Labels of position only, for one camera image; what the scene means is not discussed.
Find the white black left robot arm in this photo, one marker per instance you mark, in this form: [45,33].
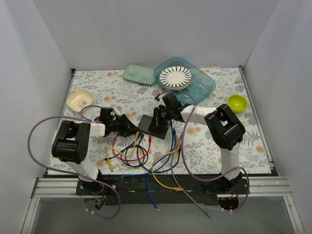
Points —
[71,142]

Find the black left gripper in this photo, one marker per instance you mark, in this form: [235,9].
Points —
[126,125]

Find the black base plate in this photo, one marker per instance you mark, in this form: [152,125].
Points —
[139,189]

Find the black network switch box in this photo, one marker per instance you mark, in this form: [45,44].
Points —
[148,125]

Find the floral table mat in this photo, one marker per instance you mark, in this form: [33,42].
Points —
[111,89]

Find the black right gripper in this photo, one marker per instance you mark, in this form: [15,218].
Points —
[160,116]

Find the mint green divided dish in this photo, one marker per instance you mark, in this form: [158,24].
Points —
[139,74]

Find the striped white blue plate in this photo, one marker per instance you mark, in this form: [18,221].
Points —
[176,77]

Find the cream square dish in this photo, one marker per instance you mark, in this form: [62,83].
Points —
[79,99]

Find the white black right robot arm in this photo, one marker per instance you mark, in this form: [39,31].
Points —
[225,128]

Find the lime green bowl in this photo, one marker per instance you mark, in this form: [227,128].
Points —
[237,103]

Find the aluminium frame rail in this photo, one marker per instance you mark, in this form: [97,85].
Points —
[66,187]

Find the teal plastic tray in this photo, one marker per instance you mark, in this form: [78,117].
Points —
[200,87]

